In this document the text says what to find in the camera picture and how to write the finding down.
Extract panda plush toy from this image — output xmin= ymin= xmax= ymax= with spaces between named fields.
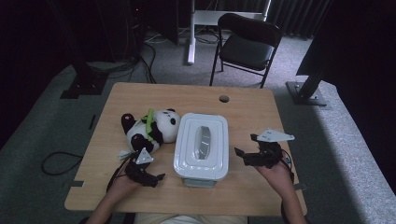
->
xmin=117 ymin=107 xmax=181 ymax=161

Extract black stand with metal base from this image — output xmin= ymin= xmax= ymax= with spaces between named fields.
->
xmin=285 ymin=31 xmax=331 ymax=106

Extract clear plastic storage box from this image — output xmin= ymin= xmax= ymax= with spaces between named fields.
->
xmin=182 ymin=176 xmax=218 ymax=189

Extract dark curtain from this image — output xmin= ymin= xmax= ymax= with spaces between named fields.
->
xmin=267 ymin=0 xmax=331 ymax=40

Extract person's beige pants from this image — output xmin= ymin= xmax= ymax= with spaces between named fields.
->
xmin=134 ymin=212 xmax=250 ymax=224

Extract black folding chair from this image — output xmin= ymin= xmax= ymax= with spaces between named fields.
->
xmin=208 ymin=12 xmax=284 ymax=89

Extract white desk frame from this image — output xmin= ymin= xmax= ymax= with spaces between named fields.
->
xmin=187 ymin=0 xmax=272 ymax=65

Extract person's right hand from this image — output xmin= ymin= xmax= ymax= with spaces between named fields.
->
xmin=255 ymin=162 xmax=295 ymax=195

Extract right hand-held gripper cable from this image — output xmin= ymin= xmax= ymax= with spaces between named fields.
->
xmin=279 ymin=148 xmax=295 ymax=184

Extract bundle of black floor cables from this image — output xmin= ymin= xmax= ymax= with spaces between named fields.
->
xmin=87 ymin=31 xmax=158 ymax=84

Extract person's left hand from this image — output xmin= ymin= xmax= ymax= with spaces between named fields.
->
xmin=109 ymin=169 xmax=141 ymax=200

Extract hand-held gripper cable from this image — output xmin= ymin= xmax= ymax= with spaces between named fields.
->
xmin=279 ymin=148 xmax=295 ymax=184
xmin=106 ymin=152 xmax=138 ymax=192

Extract white box lid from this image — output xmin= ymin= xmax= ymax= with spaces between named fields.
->
xmin=173 ymin=112 xmax=230 ymax=182

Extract left hand-held gripper cable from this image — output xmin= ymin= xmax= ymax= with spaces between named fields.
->
xmin=106 ymin=152 xmax=138 ymax=192

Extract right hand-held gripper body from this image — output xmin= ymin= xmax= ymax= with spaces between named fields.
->
xmin=244 ymin=128 xmax=295 ymax=170

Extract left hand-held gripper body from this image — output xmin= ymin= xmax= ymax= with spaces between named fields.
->
xmin=124 ymin=147 xmax=157 ymax=185

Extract black floor cable loop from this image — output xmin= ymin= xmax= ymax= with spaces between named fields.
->
xmin=40 ymin=151 xmax=84 ymax=176

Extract black stand with flat base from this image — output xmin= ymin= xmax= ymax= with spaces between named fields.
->
xmin=46 ymin=0 xmax=108 ymax=100

